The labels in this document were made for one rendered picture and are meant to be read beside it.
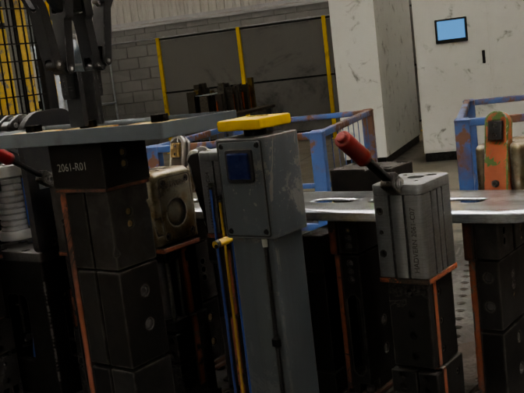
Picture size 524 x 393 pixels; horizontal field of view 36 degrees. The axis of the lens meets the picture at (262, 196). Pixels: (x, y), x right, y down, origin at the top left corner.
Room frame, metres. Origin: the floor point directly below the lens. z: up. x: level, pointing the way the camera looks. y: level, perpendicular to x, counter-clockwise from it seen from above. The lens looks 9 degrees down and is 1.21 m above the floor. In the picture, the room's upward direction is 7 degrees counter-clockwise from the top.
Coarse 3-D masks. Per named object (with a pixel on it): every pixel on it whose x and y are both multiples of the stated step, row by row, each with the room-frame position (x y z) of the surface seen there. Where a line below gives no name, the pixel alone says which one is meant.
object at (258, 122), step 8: (224, 120) 0.91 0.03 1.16; (232, 120) 0.89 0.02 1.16; (240, 120) 0.89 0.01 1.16; (248, 120) 0.88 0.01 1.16; (256, 120) 0.87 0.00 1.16; (264, 120) 0.88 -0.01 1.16; (272, 120) 0.89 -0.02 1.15; (280, 120) 0.90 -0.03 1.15; (288, 120) 0.91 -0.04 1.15; (224, 128) 0.90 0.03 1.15; (232, 128) 0.89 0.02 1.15; (240, 128) 0.89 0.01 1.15; (248, 128) 0.88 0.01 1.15; (256, 128) 0.87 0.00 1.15; (264, 128) 0.88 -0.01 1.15
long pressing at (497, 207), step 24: (312, 192) 1.36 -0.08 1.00; (336, 192) 1.33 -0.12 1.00; (360, 192) 1.30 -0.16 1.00; (456, 192) 1.19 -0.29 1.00; (480, 192) 1.17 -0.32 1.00; (504, 192) 1.15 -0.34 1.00; (312, 216) 1.16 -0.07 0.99; (336, 216) 1.14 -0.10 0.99; (360, 216) 1.11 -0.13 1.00; (456, 216) 1.03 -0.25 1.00; (480, 216) 1.01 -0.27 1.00; (504, 216) 0.99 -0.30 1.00
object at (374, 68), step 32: (352, 0) 9.28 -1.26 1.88; (384, 0) 9.84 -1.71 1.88; (352, 32) 9.30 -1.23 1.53; (384, 32) 9.68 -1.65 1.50; (352, 64) 9.31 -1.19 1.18; (384, 64) 9.52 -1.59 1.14; (352, 96) 9.32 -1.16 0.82; (384, 96) 9.36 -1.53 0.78; (416, 96) 11.43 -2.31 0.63; (352, 128) 9.33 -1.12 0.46; (384, 128) 9.21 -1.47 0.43; (416, 128) 11.21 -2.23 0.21; (352, 160) 9.36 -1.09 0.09; (384, 160) 9.23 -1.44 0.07
